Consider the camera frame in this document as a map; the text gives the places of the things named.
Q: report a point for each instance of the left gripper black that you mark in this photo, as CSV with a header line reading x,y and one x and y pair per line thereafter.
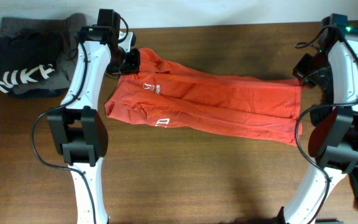
x,y
133,66

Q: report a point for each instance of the orange red t-shirt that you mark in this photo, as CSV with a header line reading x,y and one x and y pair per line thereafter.
x,y
169,95

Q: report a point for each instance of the black folded shirt white letters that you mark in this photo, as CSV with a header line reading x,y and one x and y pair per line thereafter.
x,y
28,58

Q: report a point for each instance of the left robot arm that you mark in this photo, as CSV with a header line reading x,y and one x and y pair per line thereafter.
x,y
77,129

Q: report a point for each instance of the dark navy folded garment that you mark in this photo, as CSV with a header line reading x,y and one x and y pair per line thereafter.
x,y
38,93

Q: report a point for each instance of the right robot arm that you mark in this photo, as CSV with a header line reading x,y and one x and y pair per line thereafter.
x,y
333,144

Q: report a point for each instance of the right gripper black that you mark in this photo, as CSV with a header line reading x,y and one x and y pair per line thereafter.
x,y
299,71

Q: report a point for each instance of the grey folded pants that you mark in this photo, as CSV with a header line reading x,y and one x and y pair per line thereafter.
x,y
66,62

